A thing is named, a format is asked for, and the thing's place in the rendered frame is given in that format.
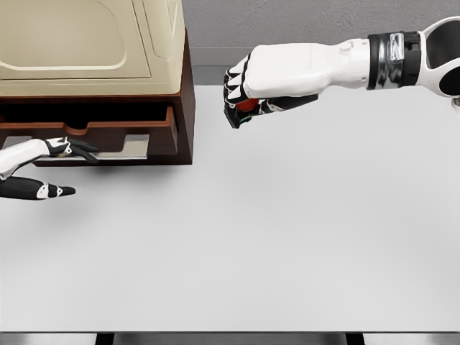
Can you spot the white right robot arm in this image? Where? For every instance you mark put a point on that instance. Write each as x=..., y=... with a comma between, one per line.
x=395, y=59

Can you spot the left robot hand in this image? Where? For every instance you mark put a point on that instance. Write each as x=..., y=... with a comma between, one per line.
x=25, y=151

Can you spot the brown wooden cabinet cream top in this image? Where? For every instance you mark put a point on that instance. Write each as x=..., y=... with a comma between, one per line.
x=108, y=54

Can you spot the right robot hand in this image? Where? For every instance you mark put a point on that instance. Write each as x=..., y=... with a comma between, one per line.
x=287, y=70

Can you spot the black switch red button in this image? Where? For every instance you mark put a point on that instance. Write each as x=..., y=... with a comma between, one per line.
x=247, y=105

